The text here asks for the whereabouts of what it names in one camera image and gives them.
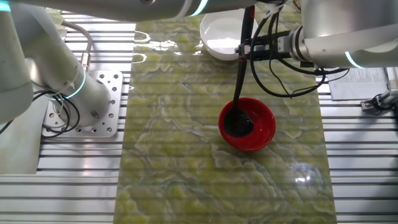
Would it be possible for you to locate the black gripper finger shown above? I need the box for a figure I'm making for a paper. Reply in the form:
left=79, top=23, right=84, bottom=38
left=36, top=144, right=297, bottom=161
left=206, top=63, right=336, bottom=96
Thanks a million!
left=244, top=33, right=266, bottom=47
left=238, top=43, right=266, bottom=62

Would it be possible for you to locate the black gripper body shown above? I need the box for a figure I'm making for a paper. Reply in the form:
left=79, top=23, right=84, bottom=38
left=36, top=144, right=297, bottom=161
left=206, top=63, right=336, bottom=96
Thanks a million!
left=264, top=29, right=293, bottom=62

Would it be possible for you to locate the black ladle with red tip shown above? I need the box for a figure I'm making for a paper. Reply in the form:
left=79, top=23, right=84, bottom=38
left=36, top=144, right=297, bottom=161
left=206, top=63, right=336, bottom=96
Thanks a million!
left=223, top=5, right=256, bottom=139

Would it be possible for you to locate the white bowl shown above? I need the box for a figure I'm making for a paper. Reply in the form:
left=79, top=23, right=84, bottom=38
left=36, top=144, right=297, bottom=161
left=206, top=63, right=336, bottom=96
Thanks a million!
left=200, top=8, right=259, bottom=62

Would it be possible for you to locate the red bowl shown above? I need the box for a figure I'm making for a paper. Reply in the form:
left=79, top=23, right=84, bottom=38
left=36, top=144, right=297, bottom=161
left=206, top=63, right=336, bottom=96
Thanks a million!
left=218, top=97, right=277, bottom=152

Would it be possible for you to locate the paper with dense printed table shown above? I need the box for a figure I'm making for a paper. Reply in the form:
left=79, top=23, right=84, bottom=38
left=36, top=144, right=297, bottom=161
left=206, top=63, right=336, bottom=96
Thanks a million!
left=328, top=67, right=389, bottom=101

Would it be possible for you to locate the green marble pattern mat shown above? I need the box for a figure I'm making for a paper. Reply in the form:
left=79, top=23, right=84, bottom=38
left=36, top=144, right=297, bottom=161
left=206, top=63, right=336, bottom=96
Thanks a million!
left=113, top=2, right=338, bottom=224

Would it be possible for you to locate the yellow-green fly swatter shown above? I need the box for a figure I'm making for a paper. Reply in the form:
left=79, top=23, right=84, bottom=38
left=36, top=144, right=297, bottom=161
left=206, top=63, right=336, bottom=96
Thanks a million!
left=46, top=7, right=68, bottom=30

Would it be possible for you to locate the black cable with plug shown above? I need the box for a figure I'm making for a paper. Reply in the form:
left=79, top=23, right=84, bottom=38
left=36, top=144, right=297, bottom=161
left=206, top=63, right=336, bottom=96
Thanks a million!
left=249, top=6, right=351, bottom=99

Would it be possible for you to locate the small camera mount clamp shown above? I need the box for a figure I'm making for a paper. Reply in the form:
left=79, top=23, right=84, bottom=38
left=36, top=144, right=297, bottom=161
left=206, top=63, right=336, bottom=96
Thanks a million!
left=360, top=90, right=398, bottom=113

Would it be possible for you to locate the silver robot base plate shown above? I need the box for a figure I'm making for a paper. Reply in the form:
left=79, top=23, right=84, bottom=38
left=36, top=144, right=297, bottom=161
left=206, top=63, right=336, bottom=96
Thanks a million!
left=41, top=70, right=124, bottom=138

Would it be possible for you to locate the grey corrugated cable conduit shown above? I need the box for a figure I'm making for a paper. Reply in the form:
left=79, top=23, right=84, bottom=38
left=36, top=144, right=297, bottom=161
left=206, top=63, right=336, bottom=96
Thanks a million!
left=60, top=20, right=94, bottom=73

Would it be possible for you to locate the looped black cable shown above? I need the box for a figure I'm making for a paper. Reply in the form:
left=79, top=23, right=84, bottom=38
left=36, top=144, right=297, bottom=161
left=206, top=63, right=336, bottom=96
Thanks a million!
left=0, top=90, right=81, bottom=139

